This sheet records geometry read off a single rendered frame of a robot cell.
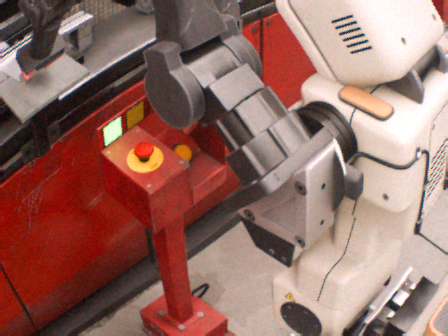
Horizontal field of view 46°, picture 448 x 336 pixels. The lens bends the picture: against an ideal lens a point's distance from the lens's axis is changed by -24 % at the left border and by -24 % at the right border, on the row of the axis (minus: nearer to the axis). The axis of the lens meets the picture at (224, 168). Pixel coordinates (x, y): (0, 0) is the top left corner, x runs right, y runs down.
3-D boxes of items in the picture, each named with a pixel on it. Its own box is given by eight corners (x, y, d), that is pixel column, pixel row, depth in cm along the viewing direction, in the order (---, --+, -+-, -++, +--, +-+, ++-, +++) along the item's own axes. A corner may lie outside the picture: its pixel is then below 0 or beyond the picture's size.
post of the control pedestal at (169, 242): (181, 324, 172) (162, 201, 134) (168, 314, 175) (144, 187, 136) (194, 315, 175) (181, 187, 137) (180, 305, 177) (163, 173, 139)
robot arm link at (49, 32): (44, 32, 89) (69, 17, 92) (30, 10, 90) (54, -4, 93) (38, 52, 95) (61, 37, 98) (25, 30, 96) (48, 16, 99)
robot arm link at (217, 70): (237, 124, 63) (274, 98, 66) (176, 45, 63) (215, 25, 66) (198, 152, 71) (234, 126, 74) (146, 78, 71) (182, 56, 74)
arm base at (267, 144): (270, 194, 61) (342, 130, 67) (217, 119, 60) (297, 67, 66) (227, 215, 68) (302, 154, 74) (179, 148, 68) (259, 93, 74)
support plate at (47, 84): (22, 124, 102) (21, 120, 101) (-17, 77, 115) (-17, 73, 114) (90, 74, 111) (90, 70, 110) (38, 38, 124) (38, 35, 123)
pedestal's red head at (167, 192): (154, 235, 127) (145, 169, 115) (105, 192, 135) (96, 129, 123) (226, 181, 138) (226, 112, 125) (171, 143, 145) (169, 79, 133)
